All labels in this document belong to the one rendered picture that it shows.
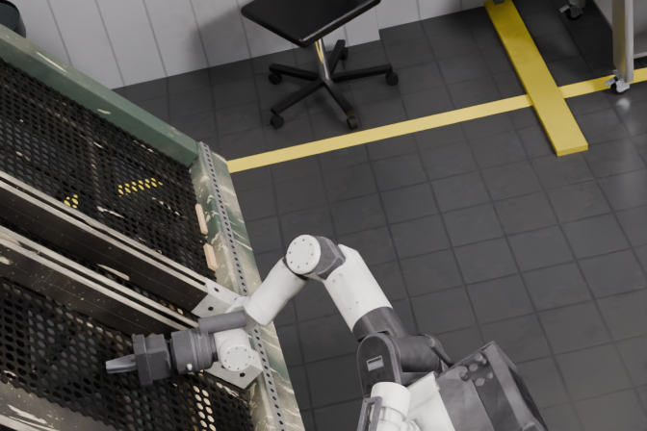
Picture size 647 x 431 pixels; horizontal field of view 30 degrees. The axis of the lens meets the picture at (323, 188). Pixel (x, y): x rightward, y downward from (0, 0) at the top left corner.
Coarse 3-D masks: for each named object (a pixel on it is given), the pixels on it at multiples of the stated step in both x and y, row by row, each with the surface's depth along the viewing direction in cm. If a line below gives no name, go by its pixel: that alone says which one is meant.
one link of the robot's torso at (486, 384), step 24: (480, 360) 207; (504, 360) 208; (408, 384) 218; (432, 384) 211; (456, 384) 208; (480, 384) 206; (504, 384) 203; (408, 408) 211; (432, 408) 208; (456, 408) 205; (480, 408) 202; (504, 408) 200; (528, 408) 199
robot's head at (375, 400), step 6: (378, 396) 199; (366, 402) 200; (372, 402) 200; (378, 402) 198; (366, 408) 200; (378, 408) 198; (360, 414) 200; (366, 414) 199; (378, 414) 198; (360, 420) 199; (372, 420) 197; (360, 426) 198; (372, 426) 196
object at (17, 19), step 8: (0, 0) 504; (0, 8) 507; (8, 8) 503; (16, 8) 496; (0, 16) 510; (8, 16) 507; (16, 16) 501; (8, 24) 510; (16, 24) 506; (16, 32) 483; (24, 32) 491
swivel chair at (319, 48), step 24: (264, 0) 501; (288, 0) 498; (312, 0) 494; (336, 0) 491; (360, 0) 488; (264, 24) 490; (288, 24) 483; (312, 24) 480; (336, 24) 480; (336, 48) 534; (288, 72) 528; (312, 72) 523; (360, 72) 517; (384, 72) 517; (336, 96) 506
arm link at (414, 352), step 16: (368, 320) 226; (384, 320) 225; (400, 320) 228; (400, 336) 224; (416, 336) 228; (400, 352) 220; (416, 352) 223; (432, 352) 226; (416, 368) 223; (432, 368) 226
